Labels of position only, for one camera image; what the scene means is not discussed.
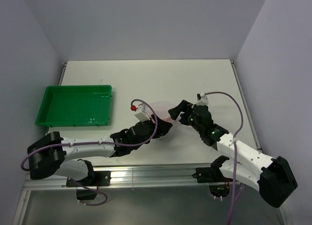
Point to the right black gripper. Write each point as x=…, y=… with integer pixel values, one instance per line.
x=185, y=106

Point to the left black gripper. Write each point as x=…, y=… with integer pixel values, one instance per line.
x=163, y=128

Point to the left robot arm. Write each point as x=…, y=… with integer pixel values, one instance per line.
x=57, y=155

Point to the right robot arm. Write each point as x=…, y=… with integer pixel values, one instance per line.
x=271, y=177

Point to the green plastic tray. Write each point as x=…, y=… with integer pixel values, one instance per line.
x=75, y=105

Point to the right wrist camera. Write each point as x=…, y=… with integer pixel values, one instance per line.
x=202, y=99

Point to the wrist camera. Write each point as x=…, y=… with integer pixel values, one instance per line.
x=140, y=112
x=202, y=99

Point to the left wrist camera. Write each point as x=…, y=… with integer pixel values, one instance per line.
x=140, y=112

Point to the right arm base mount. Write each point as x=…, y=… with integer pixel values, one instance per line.
x=219, y=186

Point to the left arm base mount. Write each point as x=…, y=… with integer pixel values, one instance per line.
x=97, y=180

